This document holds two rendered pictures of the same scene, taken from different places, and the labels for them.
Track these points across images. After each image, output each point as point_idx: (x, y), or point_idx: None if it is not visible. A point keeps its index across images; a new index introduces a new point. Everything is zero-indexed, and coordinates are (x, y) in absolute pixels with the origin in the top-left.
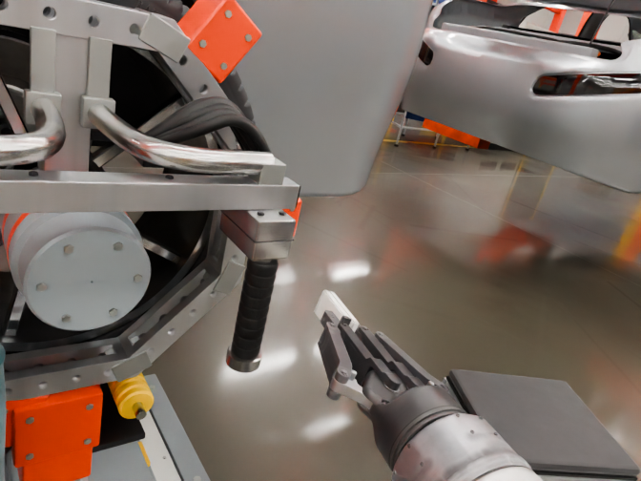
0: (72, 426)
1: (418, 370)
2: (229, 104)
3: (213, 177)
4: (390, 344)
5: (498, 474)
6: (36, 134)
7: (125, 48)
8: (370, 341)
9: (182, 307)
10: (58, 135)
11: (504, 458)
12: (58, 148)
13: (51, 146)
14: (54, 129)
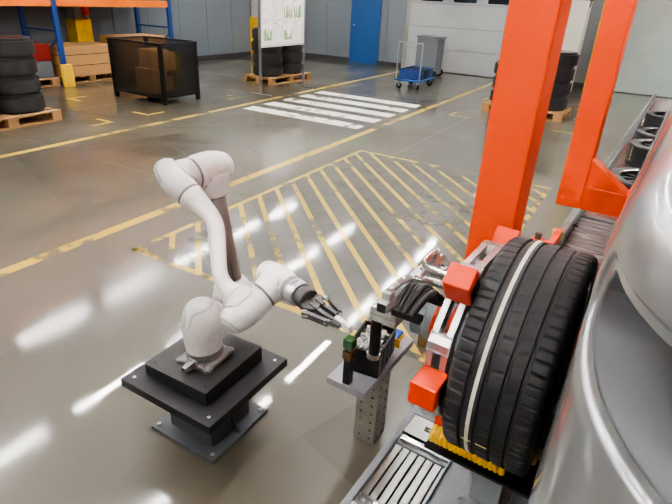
0: None
1: (310, 312)
2: (419, 286)
3: (399, 290)
4: (321, 317)
5: (292, 275)
6: (425, 261)
7: None
8: (327, 313)
9: None
10: (427, 266)
11: (291, 277)
12: (425, 268)
13: (423, 265)
14: (430, 266)
